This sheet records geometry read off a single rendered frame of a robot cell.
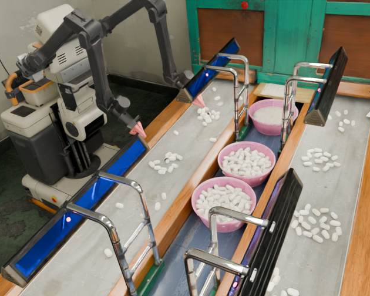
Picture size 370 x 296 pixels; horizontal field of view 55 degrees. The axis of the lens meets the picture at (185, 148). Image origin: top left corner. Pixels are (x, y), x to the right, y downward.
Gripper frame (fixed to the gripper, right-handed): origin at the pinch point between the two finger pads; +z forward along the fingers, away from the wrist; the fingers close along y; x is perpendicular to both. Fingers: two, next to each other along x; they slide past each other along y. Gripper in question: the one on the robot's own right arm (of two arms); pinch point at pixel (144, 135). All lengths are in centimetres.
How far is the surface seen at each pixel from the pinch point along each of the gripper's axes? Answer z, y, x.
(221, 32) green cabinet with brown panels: -9, 87, -19
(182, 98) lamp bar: 1.8, 7.2, -28.7
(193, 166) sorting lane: 27.1, -0.1, -7.9
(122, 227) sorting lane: 18.9, -44.6, -1.4
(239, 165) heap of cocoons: 42.3, 8.0, -21.1
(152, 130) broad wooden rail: 0.8, 17.1, 11.7
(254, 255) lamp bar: 40, -62, -69
